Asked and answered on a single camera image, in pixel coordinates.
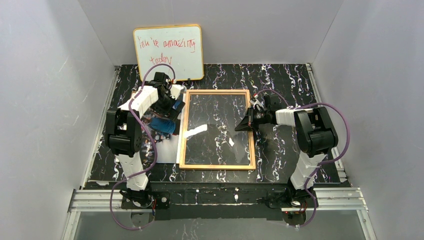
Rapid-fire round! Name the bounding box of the clear plastic cover sheet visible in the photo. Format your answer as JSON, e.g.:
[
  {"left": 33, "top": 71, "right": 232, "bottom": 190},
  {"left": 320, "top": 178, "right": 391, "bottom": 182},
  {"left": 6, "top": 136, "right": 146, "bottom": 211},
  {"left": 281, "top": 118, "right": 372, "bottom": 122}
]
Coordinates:
[{"left": 184, "top": 93, "right": 251, "bottom": 167}]

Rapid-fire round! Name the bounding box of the light wooden picture frame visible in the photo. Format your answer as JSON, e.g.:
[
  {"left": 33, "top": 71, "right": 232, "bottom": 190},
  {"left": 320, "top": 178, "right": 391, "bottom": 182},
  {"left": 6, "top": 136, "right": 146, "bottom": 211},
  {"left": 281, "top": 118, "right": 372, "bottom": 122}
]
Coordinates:
[{"left": 178, "top": 88, "right": 257, "bottom": 171}]

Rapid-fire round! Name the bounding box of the colour street photo print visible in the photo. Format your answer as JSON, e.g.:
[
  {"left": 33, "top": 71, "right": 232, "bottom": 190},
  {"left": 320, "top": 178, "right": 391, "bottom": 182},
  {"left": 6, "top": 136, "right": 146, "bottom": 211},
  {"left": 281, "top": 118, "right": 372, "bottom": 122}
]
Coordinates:
[{"left": 128, "top": 91, "right": 185, "bottom": 164}]

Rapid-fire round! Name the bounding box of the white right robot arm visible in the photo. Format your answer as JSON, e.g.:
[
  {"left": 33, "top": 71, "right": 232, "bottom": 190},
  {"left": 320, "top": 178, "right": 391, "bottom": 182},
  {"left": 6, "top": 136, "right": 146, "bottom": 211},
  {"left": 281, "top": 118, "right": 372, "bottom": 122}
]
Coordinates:
[{"left": 234, "top": 94, "right": 339, "bottom": 191}]

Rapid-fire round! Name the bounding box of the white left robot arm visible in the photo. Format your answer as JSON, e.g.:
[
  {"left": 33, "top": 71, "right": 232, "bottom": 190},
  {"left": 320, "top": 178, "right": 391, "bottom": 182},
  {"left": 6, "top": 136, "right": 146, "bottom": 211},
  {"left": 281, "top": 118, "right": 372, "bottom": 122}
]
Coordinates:
[{"left": 104, "top": 72, "right": 185, "bottom": 191}]

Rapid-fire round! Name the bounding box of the orange rimmed whiteboard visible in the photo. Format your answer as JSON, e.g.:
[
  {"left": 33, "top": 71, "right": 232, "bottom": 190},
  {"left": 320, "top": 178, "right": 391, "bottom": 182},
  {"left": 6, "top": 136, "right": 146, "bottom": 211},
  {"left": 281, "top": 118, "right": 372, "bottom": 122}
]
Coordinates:
[{"left": 133, "top": 24, "right": 204, "bottom": 81}]

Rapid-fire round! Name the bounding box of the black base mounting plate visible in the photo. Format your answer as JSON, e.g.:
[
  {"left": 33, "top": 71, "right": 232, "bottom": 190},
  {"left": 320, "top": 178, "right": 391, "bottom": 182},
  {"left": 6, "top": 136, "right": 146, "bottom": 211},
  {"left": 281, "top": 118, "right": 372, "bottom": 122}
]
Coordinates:
[{"left": 120, "top": 187, "right": 315, "bottom": 221}]

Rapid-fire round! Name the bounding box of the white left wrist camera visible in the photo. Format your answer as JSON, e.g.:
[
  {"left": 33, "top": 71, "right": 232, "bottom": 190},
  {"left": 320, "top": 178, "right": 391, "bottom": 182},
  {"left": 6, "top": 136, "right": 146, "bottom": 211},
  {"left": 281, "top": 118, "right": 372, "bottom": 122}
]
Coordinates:
[{"left": 170, "top": 84, "right": 187, "bottom": 100}]

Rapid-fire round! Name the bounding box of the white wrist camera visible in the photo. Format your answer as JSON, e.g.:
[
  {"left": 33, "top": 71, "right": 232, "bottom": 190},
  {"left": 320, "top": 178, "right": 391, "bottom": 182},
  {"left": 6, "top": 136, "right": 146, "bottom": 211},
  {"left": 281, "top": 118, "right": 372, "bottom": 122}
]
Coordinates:
[
  {"left": 170, "top": 84, "right": 187, "bottom": 100},
  {"left": 249, "top": 95, "right": 263, "bottom": 111}
]

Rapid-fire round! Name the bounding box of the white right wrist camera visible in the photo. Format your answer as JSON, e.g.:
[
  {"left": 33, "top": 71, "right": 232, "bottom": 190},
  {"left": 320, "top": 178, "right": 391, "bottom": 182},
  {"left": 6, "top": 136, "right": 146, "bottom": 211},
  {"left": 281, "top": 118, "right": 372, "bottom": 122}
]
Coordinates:
[{"left": 249, "top": 95, "right": 263, "bottom": 111}]

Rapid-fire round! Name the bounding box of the aluminium front rail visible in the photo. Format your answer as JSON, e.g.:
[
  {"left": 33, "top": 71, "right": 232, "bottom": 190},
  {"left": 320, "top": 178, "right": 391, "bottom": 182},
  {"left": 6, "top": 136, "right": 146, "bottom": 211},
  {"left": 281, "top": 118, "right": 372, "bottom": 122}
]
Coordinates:
[{"left": 68, "top": 187, "right": 368, "bottom": 212}]

